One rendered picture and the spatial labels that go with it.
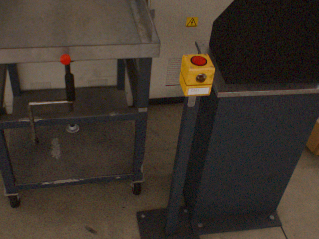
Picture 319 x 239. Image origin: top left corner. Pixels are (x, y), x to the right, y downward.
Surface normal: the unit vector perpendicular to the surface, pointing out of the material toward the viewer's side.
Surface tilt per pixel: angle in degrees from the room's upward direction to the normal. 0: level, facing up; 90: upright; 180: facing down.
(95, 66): 90
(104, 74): 90
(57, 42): 0
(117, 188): 0
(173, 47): 90
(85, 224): 0
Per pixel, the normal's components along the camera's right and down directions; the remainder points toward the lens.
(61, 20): 0.08, -0.74
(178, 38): 0.20, 0.67
